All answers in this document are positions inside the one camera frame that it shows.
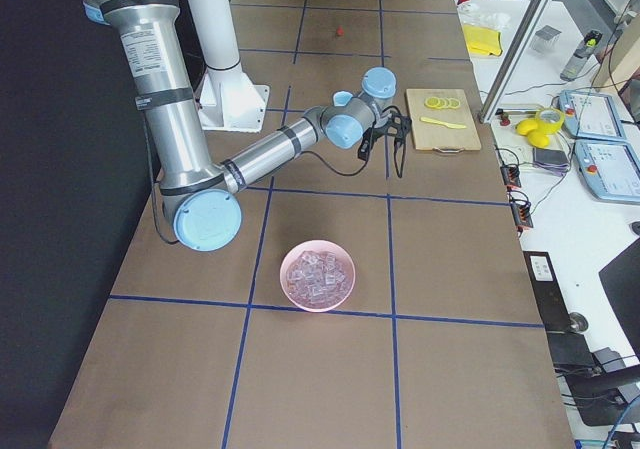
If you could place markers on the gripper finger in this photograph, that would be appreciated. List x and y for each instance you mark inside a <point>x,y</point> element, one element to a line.
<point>364,150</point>
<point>399,155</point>

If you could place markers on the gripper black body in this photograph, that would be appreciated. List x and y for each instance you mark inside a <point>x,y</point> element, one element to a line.
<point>398,125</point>

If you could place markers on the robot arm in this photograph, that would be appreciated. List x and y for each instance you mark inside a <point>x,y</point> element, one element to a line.
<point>199,195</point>

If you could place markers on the light blue cup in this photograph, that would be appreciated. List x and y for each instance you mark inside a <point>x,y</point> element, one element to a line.
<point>341,98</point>

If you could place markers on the clear ice cubes pile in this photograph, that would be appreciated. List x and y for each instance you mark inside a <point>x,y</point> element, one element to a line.
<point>317,280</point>

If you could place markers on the lemon slices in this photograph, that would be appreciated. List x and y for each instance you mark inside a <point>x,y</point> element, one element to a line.
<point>441,103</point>

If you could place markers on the wooden cutting board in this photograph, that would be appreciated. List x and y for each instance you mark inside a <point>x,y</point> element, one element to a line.
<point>428,137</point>

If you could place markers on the yellow plastic knife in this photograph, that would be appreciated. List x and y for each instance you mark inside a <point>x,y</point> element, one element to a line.
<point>449,125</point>

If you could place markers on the yellow cloth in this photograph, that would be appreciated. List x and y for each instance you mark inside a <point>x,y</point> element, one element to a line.
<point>482,41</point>

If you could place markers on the yellow lemon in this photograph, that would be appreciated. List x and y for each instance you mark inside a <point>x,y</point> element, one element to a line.
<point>538,139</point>
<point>526,126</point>

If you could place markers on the clear plastic bag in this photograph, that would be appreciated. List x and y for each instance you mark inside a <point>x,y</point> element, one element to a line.
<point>472,14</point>

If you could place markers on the pink bowl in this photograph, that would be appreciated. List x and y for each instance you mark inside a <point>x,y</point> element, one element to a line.
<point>318,246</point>

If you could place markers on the yellow tape roll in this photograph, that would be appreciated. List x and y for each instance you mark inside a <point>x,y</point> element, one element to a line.
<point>550,120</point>

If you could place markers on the purple dark wallet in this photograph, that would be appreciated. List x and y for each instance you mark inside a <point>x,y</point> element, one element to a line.
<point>554,161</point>

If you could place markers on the upper teach pendant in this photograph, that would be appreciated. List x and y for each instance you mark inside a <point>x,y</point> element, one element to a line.
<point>590,115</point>

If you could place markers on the teach pendant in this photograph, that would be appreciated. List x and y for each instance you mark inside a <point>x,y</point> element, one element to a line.
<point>590,115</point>
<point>610,169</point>

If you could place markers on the lower teach pendant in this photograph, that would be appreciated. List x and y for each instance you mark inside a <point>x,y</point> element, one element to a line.
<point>610,169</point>

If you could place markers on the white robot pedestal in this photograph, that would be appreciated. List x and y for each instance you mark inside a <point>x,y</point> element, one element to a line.
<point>228,99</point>

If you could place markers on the aluminium frame post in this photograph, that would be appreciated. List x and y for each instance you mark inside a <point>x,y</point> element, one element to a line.
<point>526,29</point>

